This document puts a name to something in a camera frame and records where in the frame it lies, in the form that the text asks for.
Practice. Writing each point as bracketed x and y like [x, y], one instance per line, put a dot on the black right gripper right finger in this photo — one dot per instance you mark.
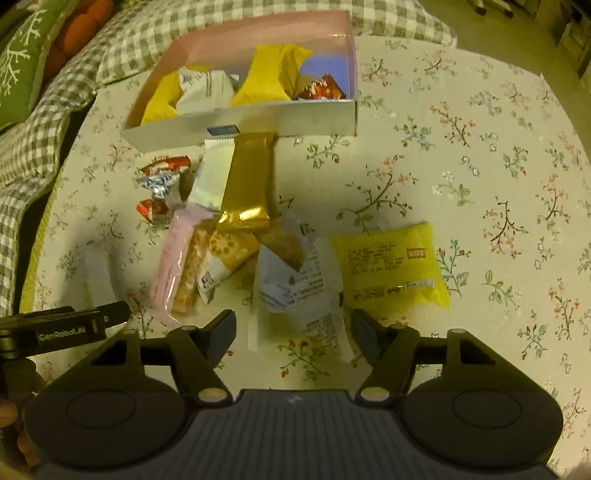
[393, 353]

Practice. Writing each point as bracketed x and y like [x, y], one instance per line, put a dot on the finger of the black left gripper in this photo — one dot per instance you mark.
[36, 333]

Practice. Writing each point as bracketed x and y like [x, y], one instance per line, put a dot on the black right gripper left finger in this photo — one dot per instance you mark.
[192, 353]

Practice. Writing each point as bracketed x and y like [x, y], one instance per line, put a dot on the square yellow snack pack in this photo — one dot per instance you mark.
[390, 271]

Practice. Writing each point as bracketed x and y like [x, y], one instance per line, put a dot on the orange cracker pack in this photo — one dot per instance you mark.
[211, 258]

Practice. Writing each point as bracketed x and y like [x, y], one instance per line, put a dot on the white triangular snack pack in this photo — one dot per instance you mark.
[296, 290]

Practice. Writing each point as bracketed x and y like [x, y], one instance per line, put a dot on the pink snack bar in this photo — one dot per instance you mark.
[166, 282]

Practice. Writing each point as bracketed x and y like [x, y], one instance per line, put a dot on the gold snack bar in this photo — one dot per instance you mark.
[245, 205]

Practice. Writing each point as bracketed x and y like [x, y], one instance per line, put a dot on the white bar snack pack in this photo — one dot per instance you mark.
[212, 174]

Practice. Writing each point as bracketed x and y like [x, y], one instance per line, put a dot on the silver truffle candy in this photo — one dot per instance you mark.
[162, 186]

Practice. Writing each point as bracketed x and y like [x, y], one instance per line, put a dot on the small red candy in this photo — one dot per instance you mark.
[317, 88]

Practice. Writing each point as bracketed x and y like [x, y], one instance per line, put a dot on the long yellow snack pack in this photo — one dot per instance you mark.
[272, 74]

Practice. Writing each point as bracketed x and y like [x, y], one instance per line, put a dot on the red candy pack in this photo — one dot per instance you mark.
[165, 165]

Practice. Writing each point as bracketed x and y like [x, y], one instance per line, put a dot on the person's left hand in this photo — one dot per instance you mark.
[20, 449]

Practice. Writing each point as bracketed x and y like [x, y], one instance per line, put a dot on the floral tablecloth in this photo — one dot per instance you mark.
[480, 149]

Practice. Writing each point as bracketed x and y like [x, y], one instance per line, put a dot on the grey checkered cushion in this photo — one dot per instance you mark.
[152, 26]

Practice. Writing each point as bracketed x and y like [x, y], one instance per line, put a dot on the pink silver shallow box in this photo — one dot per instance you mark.
[333, 54]

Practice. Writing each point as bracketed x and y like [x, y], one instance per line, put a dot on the green embroidered pillow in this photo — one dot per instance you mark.
[24, 57]

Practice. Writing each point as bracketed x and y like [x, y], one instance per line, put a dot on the grey checkered sofa cover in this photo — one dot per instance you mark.
[30, 151]

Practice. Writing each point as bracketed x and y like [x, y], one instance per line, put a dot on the small orange cushion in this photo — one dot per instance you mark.
[86, 20]

